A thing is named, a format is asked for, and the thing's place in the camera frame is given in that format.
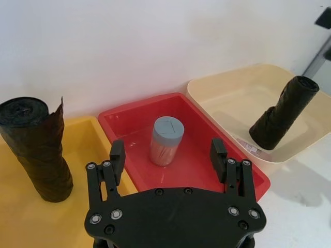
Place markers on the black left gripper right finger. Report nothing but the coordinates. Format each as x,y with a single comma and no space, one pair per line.
217,157

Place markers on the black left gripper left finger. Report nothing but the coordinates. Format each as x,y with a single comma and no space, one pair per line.
117,157

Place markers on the red plastic bin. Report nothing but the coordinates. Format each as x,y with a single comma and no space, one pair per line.
196,165

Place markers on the yellow plastic bin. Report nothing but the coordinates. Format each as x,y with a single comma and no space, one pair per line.
85,144

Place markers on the white label sticker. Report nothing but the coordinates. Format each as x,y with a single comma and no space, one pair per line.
254,148

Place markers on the clear jar with grey lid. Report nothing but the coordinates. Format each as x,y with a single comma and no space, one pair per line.
165,144

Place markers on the cream plastic bin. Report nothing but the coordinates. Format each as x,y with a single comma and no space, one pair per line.
232,103

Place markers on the thick black bag roll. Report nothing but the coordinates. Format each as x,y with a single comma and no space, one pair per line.
38,152

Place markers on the thin black bag roll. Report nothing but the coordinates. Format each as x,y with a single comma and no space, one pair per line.
284,111

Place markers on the grey metal post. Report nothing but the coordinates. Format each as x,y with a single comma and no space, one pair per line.
316,59

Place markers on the black bracket on post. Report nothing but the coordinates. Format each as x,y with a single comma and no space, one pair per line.
323,16

